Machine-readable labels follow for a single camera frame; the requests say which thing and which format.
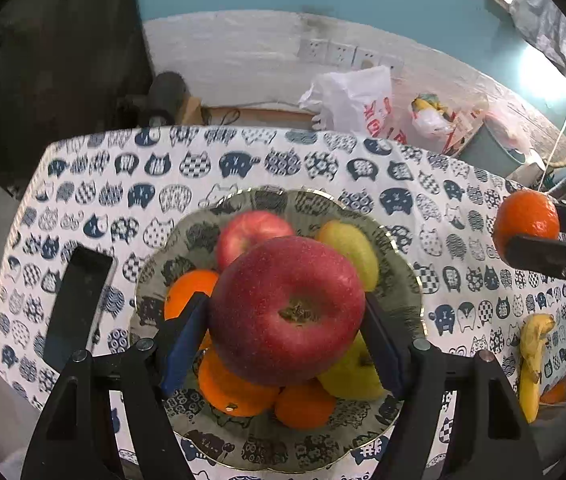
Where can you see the tinted glass plate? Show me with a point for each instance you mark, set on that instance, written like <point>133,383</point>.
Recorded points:
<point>283,452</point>

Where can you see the white wall sockets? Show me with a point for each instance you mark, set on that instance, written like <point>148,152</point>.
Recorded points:
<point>343,55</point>

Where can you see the small red apple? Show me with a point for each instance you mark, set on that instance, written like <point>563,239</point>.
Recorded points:
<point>250,235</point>

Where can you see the cat print tablecloth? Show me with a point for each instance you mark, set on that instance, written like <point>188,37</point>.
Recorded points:
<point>313,165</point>

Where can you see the black smartphone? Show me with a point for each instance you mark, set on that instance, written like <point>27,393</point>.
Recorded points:
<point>80,305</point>

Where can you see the yellow banana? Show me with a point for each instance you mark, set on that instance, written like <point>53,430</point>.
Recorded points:
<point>529,395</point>
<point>538,332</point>

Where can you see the plastic bag of colourful packets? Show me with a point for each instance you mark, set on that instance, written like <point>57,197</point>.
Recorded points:
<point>438,115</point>

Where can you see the cardboard box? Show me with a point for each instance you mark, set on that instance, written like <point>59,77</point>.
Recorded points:
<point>263,115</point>

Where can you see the green apple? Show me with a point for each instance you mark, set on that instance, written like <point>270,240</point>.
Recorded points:
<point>350,247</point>
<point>353,377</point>

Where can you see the pink plastic bag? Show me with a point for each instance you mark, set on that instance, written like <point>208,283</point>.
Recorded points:
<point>510,127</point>

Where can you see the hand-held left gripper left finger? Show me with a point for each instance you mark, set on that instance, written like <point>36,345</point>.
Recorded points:
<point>183,347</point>

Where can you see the large red apple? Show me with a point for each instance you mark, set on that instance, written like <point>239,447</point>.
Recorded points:
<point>288,310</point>

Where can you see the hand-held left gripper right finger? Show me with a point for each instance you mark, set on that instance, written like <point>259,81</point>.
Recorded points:
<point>385,355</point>

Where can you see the black round object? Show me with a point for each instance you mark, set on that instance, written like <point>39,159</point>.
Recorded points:
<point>165,95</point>

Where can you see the small orange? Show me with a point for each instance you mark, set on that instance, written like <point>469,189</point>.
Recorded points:
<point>188,292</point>
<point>305,405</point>
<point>527,217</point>

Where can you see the white plastic bag red print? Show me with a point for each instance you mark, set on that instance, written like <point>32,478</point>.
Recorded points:
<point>358,100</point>

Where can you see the large orange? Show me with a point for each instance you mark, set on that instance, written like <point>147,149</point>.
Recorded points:
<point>230,390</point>

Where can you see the grey bin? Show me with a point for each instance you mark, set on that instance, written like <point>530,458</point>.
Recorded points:
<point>488,147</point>

